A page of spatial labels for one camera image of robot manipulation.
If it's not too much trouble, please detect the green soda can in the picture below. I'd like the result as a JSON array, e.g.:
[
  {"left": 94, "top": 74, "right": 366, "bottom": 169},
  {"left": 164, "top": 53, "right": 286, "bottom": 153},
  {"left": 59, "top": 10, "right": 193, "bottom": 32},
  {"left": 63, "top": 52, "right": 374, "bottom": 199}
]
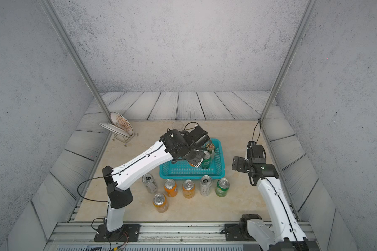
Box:
[
  {"left": 215, "top": 178, "right": 230, "bottom": 197},
  {"left": 201, "top": 151, "right": 212, "bottom": 169}
]

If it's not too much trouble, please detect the teal plastic basket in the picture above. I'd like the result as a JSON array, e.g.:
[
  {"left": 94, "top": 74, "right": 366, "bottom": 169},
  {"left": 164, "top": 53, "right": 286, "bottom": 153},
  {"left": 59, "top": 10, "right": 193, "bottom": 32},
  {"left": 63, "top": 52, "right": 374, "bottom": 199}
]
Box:
[{"left": 159, "top": 139, "right": 225, "bottom": 180}]

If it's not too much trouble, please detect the brown gold drink can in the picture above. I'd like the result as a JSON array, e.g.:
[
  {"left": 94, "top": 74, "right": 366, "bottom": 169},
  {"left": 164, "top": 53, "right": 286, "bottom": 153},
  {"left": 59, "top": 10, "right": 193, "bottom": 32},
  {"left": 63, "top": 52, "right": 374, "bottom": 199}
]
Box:
[{"left": 206, "top": 143, "right": 215, "bottom": 159}]

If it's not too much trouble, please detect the white monster energy can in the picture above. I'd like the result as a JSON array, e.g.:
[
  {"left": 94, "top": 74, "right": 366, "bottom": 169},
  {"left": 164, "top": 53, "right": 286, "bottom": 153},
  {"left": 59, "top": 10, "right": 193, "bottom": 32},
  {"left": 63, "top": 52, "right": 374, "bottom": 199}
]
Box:
[{"left": 200, "top": 175, "right": 212, "bottom": 197}]

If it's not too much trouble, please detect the orange soda can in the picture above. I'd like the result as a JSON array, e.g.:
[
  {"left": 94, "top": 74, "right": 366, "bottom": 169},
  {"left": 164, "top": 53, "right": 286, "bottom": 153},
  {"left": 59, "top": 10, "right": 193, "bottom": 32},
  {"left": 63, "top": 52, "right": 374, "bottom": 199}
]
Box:
[
  {"left": 164, "top": 179, "right": 178, "bottom": 198},
  {"left": 182, "top": 179, "right": 195, "bottom": 199},
  {"left": 152, "top": 193, "right": 169, "bottom": 213}
]

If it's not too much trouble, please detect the silver drink can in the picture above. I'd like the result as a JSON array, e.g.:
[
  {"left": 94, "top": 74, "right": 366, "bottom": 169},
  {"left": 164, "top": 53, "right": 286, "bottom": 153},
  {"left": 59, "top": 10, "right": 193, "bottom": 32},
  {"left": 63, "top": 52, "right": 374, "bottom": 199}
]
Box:
[{"left": 141, "top": 174, "right": 158, "bottom": 194}]

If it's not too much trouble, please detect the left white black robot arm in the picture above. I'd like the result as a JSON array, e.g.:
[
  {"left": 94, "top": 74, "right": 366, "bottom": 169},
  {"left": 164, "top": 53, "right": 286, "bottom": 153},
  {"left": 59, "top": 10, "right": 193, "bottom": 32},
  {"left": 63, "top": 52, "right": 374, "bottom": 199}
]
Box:
[{"left": 102, "top": 125, "right": 210, "bottom": 232}]

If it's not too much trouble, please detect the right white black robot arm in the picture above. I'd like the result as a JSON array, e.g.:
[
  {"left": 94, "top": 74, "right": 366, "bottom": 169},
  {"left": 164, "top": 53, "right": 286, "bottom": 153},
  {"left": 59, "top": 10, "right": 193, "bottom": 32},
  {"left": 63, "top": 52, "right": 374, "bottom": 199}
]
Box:
[{"left": 232, "top": 141, "right": 319, "bottom": 251}]

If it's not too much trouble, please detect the clear plastic cup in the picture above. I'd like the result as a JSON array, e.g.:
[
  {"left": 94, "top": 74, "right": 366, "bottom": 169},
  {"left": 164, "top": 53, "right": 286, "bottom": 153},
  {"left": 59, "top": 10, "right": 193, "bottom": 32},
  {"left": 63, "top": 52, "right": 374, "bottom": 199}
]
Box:
[{"left": 172, "top": 121, "right": 184, "bottom": 130}]

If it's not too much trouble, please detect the patterned upright plate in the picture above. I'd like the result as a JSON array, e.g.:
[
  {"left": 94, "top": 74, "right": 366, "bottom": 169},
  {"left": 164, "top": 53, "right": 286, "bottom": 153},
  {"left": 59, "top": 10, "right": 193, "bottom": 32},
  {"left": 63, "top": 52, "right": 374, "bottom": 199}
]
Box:
[{"left": 110, "top": 111, "right": 134, "bottom": 136}]

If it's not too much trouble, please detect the white flat plate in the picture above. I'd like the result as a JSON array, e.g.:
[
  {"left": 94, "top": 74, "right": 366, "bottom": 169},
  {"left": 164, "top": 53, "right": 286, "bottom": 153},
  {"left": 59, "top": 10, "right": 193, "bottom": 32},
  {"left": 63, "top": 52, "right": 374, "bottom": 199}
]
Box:
[{"left": 99, "top": 123, "right": 130, "bottom": 138}]

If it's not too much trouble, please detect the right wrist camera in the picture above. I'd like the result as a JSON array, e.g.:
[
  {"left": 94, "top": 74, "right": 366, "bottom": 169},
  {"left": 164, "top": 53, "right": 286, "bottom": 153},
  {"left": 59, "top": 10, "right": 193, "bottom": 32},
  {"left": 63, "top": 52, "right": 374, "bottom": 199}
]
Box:
[{"left": 245, "top": 141, "right": 256, "bottom": 160}]

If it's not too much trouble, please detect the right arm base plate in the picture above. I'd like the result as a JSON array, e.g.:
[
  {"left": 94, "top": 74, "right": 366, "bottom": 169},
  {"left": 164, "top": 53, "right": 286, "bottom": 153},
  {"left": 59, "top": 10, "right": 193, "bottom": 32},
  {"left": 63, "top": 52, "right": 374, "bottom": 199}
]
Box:
[{"left": 219, "top": 223, "right": 255, "bottom": 242}]

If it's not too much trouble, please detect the wire plate rack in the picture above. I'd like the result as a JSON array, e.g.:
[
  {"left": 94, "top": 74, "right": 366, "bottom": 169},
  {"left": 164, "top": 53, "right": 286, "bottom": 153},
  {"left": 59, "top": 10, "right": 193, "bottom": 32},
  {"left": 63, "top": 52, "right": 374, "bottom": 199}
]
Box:
[{"left": 112, "top": 132, "right": 138, "bottom": 147}]

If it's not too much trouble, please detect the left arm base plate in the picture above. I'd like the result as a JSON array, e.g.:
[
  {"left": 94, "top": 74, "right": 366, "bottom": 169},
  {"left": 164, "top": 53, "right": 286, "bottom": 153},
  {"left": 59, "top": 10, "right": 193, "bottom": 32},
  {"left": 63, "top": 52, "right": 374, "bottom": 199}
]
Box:
[{"left": 94, "top": 224, "right": 141, "bottom": 243}]

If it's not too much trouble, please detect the aluminium mounting rail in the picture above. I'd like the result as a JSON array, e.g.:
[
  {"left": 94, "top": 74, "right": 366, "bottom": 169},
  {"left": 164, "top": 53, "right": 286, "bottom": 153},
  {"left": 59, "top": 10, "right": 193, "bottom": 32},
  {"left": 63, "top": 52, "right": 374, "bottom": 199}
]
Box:
[{"left": 45, "top": 222, "right": 260, "bottom": 251}]

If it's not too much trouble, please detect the right aluminium frame post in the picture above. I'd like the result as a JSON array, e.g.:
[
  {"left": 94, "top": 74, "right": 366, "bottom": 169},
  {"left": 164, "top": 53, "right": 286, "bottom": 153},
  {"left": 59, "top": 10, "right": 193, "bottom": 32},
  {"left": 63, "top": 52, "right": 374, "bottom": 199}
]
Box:
[{"left": 259, "top": 0, "right": 317, "bottom": 124}]

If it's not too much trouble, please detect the aluminium frame post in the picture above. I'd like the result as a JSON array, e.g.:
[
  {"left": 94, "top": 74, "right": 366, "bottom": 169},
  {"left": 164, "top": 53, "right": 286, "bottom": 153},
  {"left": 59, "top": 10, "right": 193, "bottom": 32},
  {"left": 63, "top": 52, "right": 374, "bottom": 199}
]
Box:
[
  {"left": 259, "top": 0, "right": 317, "bottom": 124},
  {"left": 38, "top": 0, "right": 112, "bottom": 122}
]

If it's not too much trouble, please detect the left aluminium frame post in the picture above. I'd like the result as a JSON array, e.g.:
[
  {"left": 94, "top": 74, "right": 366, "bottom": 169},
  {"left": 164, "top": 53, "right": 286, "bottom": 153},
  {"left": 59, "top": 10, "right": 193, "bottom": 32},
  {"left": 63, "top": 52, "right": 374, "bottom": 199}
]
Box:
[{"left": 38, "top": 0, "right": 112, "bottom": 122}]

